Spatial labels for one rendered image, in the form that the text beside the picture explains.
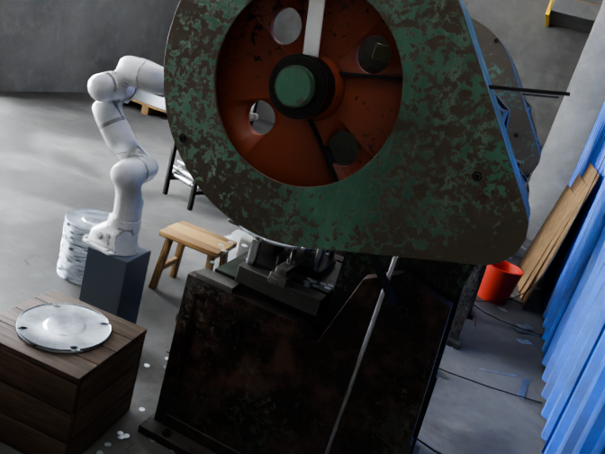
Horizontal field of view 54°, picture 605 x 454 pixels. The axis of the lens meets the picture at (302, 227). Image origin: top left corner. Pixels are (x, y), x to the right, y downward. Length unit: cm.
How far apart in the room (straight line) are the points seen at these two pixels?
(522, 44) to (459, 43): 709
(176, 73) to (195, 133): 17
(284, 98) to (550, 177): 559
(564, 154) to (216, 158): 554
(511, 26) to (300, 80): 719
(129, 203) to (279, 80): 109
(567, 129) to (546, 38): 198
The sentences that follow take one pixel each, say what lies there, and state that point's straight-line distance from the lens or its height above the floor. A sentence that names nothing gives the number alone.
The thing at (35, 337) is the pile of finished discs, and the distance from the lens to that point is 206.
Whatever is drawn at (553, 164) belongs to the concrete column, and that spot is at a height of 85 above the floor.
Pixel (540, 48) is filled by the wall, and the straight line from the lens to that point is 850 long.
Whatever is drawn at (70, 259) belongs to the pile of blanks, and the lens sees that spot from 313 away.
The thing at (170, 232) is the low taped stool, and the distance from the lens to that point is 310.
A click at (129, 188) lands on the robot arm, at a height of 74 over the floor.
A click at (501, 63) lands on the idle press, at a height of 157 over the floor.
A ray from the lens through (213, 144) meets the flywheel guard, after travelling 163.
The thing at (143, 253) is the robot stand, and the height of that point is 45.
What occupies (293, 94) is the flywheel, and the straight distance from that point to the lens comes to 145.
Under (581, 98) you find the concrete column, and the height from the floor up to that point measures 156.
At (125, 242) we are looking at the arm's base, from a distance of 244.
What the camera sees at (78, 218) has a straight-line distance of 316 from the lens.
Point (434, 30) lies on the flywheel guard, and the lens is 143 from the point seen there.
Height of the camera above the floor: 146
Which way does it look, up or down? 18 degrees down
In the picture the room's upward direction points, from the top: 16 degrees clockwise
